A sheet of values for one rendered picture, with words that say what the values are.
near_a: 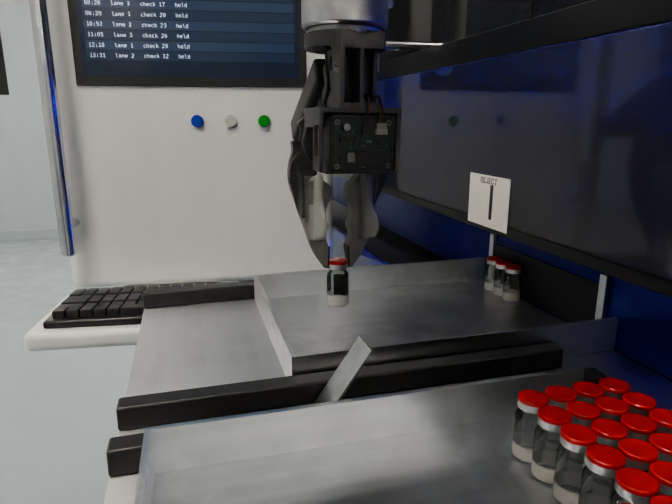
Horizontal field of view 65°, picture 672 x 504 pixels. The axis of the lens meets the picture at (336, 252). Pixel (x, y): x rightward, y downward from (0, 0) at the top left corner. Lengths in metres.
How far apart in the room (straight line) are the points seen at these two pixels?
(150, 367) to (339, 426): 0.22
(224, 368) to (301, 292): 0.22
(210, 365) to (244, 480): 0.18
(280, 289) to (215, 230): 0.36
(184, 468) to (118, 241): 0.72
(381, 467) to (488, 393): 0.11
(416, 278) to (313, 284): 0.15
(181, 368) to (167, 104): 0.60
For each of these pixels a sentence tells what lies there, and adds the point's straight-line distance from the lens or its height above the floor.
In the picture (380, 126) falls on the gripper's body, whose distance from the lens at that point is 0.45.
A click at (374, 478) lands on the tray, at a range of 0.38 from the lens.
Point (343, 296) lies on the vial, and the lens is 0.53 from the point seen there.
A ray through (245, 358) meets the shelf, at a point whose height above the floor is 0.88.
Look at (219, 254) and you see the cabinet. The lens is 1.05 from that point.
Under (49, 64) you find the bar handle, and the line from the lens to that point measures 1.02.
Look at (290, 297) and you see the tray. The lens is 0.71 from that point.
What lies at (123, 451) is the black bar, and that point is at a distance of 0.40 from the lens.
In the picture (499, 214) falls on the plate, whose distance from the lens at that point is 0.62.
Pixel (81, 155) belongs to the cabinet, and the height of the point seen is 1.05.
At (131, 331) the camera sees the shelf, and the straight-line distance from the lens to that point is 0.87.
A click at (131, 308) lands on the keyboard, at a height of 0.83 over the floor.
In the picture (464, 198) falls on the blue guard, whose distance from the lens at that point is 0.70.
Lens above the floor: 1.11
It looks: 14 degrees down
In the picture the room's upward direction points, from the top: straight up
